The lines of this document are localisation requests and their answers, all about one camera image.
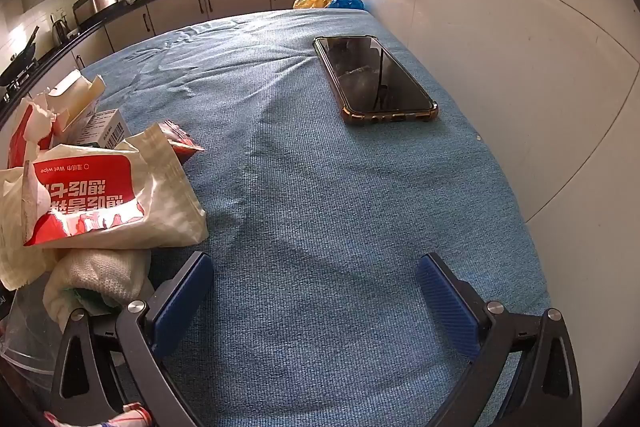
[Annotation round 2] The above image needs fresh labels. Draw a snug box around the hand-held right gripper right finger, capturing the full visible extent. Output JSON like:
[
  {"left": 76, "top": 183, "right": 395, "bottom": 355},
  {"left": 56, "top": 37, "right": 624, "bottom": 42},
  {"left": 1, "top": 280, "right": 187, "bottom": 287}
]
[{"left": 416, "top": 251, "right": 583, "bottom": 427}]

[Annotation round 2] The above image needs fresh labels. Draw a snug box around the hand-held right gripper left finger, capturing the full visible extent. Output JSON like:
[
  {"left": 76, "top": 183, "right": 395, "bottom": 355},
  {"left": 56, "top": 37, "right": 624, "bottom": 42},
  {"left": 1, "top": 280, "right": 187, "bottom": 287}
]
[{"left": 47, "top": 251, "right": 216, "bottom": 427}]

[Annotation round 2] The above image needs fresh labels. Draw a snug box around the small red sachet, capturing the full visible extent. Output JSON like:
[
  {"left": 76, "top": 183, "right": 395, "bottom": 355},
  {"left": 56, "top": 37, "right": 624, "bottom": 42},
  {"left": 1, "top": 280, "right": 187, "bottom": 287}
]
[{"left": 159, "top": 120, "right": 206, "bottom": 165}]

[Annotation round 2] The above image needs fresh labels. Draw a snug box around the small white barcode box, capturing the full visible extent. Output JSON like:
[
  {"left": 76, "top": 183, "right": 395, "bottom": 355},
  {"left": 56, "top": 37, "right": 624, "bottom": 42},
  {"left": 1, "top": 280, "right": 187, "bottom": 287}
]
[{"left": 75, "top": 108, "right": 132, "bottom": 150}]

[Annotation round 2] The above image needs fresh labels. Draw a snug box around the white knitted cloth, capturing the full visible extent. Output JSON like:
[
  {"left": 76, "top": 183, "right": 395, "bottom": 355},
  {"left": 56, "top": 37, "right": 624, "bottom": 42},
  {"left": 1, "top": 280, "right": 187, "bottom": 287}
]
[{"left": 42, "top": 248, "right": 153, "bottom": 333}]

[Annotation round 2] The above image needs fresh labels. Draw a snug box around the white red wet wipe packet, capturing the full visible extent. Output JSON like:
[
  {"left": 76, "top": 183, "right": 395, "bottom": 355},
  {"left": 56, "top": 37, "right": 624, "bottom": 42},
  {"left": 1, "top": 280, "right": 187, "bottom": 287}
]
[{"left": 0, "top": 124, "right": 210, "bottom": 292}]

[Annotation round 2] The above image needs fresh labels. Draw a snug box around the clear plastic bag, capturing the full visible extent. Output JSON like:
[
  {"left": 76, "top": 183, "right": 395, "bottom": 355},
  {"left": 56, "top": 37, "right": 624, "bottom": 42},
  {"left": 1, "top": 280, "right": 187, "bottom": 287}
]
[{"left": 0, "top": 282, "right": 66, "bottom": 388}]

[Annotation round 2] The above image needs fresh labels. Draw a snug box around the blue tablecloth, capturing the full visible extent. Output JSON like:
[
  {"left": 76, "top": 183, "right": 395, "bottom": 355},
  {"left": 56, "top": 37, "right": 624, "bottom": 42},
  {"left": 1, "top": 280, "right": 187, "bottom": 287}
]
[{"left": 80, "top": 8, "right": 551, "bottom": 427}]

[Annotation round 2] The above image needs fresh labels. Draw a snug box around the torn red white carton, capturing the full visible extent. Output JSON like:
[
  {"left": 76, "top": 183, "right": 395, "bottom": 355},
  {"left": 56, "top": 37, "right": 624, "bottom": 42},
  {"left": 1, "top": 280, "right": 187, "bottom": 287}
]
[{"left": 7, "top": 99, "right": 56, "bottom": 170}]

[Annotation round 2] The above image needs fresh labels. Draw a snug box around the torn cream cardboard box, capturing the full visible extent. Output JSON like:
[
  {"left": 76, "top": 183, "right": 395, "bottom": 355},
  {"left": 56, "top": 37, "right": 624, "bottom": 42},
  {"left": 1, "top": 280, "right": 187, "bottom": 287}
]
[{"left": 45, "top": 69, "right": 107, "bottom": 142}]

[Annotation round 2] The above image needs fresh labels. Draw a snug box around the black smartphone in clear case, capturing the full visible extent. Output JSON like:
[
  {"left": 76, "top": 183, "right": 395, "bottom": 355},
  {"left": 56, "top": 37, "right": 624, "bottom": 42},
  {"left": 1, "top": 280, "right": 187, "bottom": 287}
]
[{"left": 313, "top": 35, "right": 439, "bottom": 126}]

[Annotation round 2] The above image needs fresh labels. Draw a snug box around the gas stove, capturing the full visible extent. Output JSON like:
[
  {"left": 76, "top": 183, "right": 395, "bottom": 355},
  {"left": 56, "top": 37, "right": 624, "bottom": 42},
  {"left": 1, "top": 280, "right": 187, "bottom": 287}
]
[{"left": 0, "top": 62, "right": 41, "bottom": 102}]

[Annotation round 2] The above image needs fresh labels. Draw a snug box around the black wok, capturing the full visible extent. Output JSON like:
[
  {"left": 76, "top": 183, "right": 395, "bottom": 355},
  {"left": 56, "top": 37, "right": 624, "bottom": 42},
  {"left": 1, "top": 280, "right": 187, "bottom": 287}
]
[{"left": 0, "top": 26, "right": 41, "bottom": 82}]

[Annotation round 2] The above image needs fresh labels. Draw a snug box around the steel rice cooker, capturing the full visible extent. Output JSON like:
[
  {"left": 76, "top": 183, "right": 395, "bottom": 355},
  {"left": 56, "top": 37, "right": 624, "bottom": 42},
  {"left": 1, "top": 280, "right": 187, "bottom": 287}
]
[{"left": 73, "top": 0, "right": 120, "bottom": 24}]

